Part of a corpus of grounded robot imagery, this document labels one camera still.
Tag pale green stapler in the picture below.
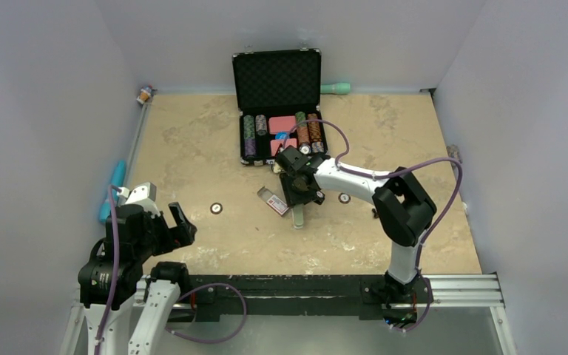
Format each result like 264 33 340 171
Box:
291 204 305 229

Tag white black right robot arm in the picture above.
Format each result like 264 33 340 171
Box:
275 147 437 301

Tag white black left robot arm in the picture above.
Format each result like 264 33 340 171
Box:
78 182 197 354

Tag left poker chip on table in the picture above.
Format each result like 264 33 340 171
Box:
209 203 223 214

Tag poker chip on table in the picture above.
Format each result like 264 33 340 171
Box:
209 203 223 214
338 193 351 204

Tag right poker chip on table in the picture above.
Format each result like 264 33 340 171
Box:
338 193 351 204

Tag pink card deck lower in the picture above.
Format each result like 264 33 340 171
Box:
270 138 297 156

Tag pink card deck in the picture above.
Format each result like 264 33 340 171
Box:
268 115 297 135
270 138 297 156

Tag orange chip stack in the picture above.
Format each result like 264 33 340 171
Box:
297 124 311 155

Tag blue dealer button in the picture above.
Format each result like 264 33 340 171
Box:
275 132 289 142

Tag brown chip stack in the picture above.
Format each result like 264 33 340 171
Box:
307 113 325 153

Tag purple chip stack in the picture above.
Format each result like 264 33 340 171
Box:
243 138 257 159

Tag pink card deck upper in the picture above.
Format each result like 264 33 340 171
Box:
268 115 297 135

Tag green chip stack right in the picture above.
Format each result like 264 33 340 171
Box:
294 112 307 130

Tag green chip stack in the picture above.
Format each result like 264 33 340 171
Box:
294 112 307 130
243 115 256 141

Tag grey chip stack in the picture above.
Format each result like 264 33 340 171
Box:
255 115 268 136

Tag green chip stack left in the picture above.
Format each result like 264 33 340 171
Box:
243 115 256 141

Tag black poker chip case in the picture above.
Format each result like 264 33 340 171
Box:
231 48 322 166

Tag mint green flashlight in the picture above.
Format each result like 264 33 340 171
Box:
320 82 351 95

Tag small orange bottle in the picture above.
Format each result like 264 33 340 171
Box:
136 85 155 105

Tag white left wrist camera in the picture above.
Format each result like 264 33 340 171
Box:
117 182 157 206

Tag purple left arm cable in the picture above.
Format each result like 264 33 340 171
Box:
93 183 124 355

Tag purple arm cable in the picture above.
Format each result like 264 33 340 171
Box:
93 183 124 355
283 118 463 334

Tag teal blue handle tool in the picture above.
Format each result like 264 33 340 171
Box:
98 160 126 224

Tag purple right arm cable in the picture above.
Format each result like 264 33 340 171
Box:
283 118 463 334

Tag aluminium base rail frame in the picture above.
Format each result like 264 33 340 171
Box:
61 274 515 354

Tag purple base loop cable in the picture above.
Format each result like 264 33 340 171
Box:
164 282 248 345

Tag grey object at right wall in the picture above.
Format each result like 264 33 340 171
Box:
446 144 462 164

